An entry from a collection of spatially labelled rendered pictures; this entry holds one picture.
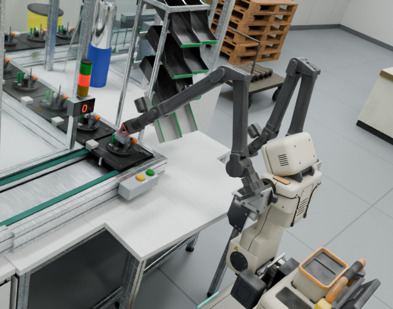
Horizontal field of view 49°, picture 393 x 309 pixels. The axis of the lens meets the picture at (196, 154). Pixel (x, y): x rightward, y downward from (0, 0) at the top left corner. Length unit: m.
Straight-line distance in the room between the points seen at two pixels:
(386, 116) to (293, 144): 4.55
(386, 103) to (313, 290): 4.56
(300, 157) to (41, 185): 1.10
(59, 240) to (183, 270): 1.37
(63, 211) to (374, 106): 5.12
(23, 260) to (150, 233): 0.52
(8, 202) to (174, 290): 1.37
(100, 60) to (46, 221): 1.47
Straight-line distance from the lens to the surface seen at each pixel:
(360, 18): 13.04
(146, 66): 2.27
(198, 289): 2.95
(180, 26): 2.21
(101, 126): 2.36
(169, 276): 2.96
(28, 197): 1.92
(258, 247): 2.04
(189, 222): 2.03
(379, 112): 6.33
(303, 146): 1.88
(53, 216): 1.78
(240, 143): 1.76
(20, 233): 1.71
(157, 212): 2.03
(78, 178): 2.04
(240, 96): 1.74
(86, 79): 1.95
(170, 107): 1.91
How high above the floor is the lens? 2.13
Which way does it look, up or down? 30 degrees down
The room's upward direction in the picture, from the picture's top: 17 degrees clockwise
